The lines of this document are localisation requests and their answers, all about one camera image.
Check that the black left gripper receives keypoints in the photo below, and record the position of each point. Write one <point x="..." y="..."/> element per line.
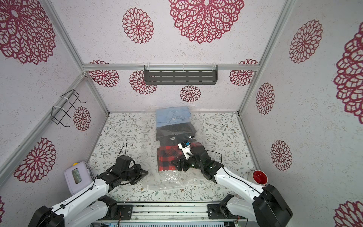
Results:
<point x="141" y="173"/>

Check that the black wire wall rack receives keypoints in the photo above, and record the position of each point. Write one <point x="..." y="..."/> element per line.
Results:
<point x="69" y="99"/>

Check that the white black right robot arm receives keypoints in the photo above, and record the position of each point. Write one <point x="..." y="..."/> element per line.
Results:
<point x="246" y="190"/>

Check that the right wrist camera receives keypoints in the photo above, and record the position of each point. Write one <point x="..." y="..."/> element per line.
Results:
<point x="186" y="149"/>

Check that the red black plaid shirt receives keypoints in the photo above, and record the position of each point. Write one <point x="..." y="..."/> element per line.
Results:
<point x="167" y="154"/>

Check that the light blue shirt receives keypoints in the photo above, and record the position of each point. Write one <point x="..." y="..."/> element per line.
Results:
<point x="172" y="116"/>

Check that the aluminium mounting rail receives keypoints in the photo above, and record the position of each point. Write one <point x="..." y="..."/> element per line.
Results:
<point x="170" y="211"/>

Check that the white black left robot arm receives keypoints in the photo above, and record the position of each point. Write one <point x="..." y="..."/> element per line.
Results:
<point x="91" y="203"/>

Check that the lilac toy toaster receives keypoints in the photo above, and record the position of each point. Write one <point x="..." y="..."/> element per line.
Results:
<point x="78" y="177"/>

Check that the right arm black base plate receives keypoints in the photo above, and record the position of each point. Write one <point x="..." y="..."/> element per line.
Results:
<point x="220" y="211"/>

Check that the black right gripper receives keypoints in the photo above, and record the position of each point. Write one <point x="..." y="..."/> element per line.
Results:
<point x="184" y="162"/>

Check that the clear plastic vacuum bag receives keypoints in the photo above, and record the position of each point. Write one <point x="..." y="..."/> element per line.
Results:
<point x="167" y="180"/>

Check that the red white mug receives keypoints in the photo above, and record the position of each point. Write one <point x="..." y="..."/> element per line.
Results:
<point x="258" y="177"/>

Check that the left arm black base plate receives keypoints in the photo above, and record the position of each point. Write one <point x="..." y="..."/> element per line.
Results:
<point x="123" y="212"/>

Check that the dark grey shirt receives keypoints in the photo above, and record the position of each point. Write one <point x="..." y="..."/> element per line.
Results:
<point x="172" y="135"/>

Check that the dark grey wall shelf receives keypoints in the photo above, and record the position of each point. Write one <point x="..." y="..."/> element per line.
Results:
<point x="181" y="75"/>

